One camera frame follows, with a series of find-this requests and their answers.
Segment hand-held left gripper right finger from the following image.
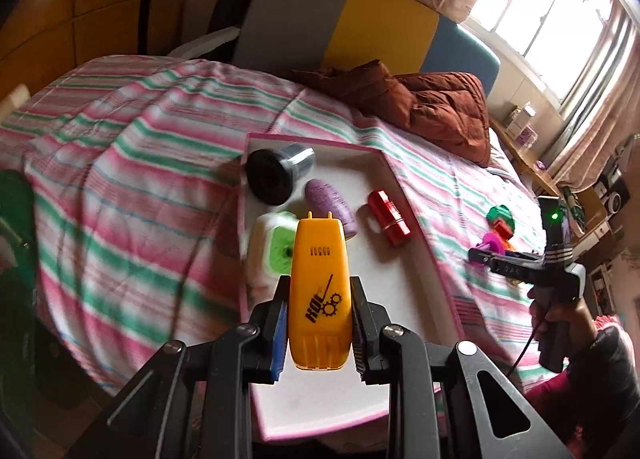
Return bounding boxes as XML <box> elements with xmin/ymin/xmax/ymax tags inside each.
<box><xmin>349</xmin><ymin>276</ymin><xmax>571</xmax><ymax>459</ymax></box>

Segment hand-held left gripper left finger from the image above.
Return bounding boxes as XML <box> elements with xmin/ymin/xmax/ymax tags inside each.
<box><xmin>67</xmin><ymin>276</ymin><xmax>292</xmax><ymax>459</ymax></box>

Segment green plastic toy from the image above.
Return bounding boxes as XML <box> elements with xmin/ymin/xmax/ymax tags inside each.
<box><xmin>487</xmin><ymin>205</ymin><xmax>516</xmax><ymax>235</ymax></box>

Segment yellow plastic toy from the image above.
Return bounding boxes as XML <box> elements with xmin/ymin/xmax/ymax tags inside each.
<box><xmin>286</xmin><ymin>211</ymin><xmax>353</xmax><ymax>371</ymax></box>

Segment pink-edged white box tray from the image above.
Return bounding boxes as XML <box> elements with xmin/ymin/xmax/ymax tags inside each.
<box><xmin>239</xmin><ymin>133</ymin><xmax>493</xmax><ymax>442</ymax></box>

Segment green and white toy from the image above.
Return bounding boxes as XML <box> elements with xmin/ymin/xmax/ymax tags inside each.
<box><xmin>245</xmin><ymin>211</ymin><xmax>301</xmax><ymax>300</ymax></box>

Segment red metallic cylinder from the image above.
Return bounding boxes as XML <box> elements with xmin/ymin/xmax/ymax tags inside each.
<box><xmin>367</xmin><ymin>190</ymin><xmax>412</xmax><ymax>246</ymax></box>

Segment purple textured oval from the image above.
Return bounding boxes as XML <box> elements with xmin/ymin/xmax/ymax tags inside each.
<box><xmin>305</xmin><ymin>179</ymin><xmax>360</xmax><ymax>240</ymax></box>

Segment black filter cup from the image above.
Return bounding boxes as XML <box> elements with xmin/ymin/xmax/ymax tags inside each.
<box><xmin>246</xmin><ymin>143</ymin><xmax>316</xmax><ymax>204</ymax></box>

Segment person's right forearm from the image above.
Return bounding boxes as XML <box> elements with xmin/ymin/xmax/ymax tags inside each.
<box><xmin>575</xmin><ymin>314</ymin><xmax>640</xmax><ymax>445</ymax></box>

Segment person's right hand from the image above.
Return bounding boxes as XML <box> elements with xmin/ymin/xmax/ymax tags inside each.
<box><xmin>529</xmin><ymin>286</ymin><xmax>601</xmax><ymax>356</ymax></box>

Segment grey boombox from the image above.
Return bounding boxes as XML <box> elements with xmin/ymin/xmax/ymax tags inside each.
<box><xmin>592</xmin><ymin>136</ymin><xmax>640</xmax><ymax>217</ymax></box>

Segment white pillow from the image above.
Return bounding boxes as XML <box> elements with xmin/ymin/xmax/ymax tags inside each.
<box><xmin>487</xmin><ymin>131</ymin><xmax>521</xmax><ymax>177</ymax></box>

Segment wooden bedside shelf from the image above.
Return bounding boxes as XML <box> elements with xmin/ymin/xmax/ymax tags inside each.
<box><xmin>492</xmin><ymin>116</ymin><xmax>561</xmax><ymax>197</ymax></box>

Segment person's pink clothing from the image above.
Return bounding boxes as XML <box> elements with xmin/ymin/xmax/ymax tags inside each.
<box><xmin>522</xmin><ymin>369</ymin><xmax>601</xmax><ymax>445</ymax></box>

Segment brown quilt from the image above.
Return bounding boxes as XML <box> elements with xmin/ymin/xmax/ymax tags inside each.
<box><xmin>290</xmin><ymin>60</ymin><xmax>493</xmax><ymax>167</ymax></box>

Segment striped bed sheet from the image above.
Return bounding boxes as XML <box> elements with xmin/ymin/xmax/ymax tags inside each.
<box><xmin>0</xmin><ymin>56</ymin><xmax>566</xmax><ymax>440</ymax></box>

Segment window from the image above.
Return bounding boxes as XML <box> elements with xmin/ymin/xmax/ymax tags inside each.
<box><xmin>460</xmin><ymin>0</ymin><xmax>621</xmax><ymax>110</ymax></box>

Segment green object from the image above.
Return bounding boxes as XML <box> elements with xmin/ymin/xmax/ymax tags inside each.
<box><xmin>0</xmin><ymin>169</ymin><xmax>37</xmax><ymax>440</ymax></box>

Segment grey yellow blue headboard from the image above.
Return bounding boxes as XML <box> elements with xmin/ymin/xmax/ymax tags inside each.
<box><xmin>231</xmin><ymin>0</ymin><xmax>502</xmax><ymax>90</ymax></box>

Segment black cable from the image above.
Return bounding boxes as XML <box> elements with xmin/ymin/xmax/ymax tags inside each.
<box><xmin>507</xmin><ymin>299</ymin><xmax>551</xmax><ymax>380</ymax></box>

